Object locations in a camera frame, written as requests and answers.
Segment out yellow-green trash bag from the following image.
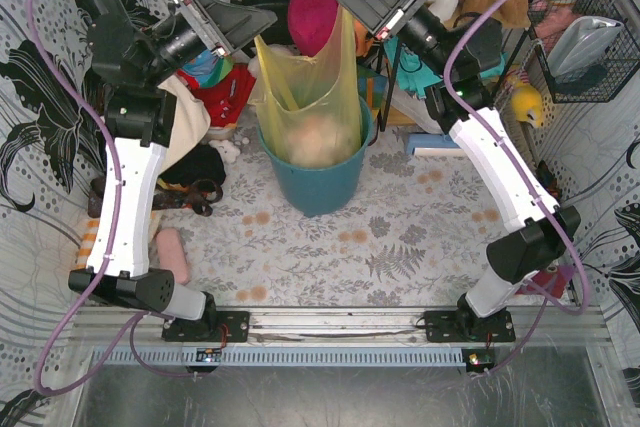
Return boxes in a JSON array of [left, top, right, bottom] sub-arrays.
[[249, 7, 363, 169]]

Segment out teal plastic trash bin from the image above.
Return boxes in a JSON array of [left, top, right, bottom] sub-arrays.
[[258, 97, 375, 217]]

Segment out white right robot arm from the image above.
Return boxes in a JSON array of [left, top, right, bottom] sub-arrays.
[[337, 0, 580, 343]]

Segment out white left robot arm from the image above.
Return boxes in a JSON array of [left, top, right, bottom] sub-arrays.
[[68, 0, 277, 342]]

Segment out colourful striped bag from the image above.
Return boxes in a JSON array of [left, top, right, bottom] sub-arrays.
[[182, 50, 234, 89]]

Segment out magenta fabric bag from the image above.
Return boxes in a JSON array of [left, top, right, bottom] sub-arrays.
[[287, 0, 338, 57]]

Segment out red fabric bag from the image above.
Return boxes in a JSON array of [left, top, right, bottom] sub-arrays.
[[178, 64, 256, 128]]

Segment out cream canvas tote bag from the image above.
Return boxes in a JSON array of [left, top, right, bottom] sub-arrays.
[[159, 75, 211, 173]]

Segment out dark brown leather bag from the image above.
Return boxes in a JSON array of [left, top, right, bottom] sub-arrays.
[[87, 177, 223, 218]]

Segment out orange plush toy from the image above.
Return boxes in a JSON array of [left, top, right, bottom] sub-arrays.
[[353, 19, 375, 57]]

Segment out teal folded cloth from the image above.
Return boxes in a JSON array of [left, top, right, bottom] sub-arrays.
[[383, 37, 506, 99]]

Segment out black metal shelf rack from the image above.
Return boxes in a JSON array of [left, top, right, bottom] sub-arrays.
[[374, 0, 541, 133]]

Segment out yellow plush duck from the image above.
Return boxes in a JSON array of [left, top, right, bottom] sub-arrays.
[[506, 71, 544, 129]]

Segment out silver foil pouch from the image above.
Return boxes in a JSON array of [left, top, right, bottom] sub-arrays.
[[547, 16, 624, 78]]

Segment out black orange toy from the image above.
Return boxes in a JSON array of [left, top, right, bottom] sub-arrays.
[[535, 160, 562, 201]]

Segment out orange white checked cloth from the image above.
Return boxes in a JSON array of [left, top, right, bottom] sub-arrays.
[[76, 218, 100, 268]]

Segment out pink rolled towel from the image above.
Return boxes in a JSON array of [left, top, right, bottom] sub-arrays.
[[155, 228, 190, 285]]

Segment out blue handled mop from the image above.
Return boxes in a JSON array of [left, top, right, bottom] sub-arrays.
[[406, 133, 466, 157]]

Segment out black wire basket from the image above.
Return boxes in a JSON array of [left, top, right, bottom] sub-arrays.
[[528, 0, 639, 103]]

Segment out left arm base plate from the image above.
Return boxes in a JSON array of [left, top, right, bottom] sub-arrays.
[[161, 311, 250, 343]]

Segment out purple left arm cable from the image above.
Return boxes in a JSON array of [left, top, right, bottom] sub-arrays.
[[24, 0, 201, 396]]

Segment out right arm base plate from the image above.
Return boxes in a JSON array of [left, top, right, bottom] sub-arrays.
[[422, 309, 516, 343]]

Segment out aluminium mounting rail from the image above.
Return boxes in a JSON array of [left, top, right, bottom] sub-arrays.
[[70, 306, 612, 347]]

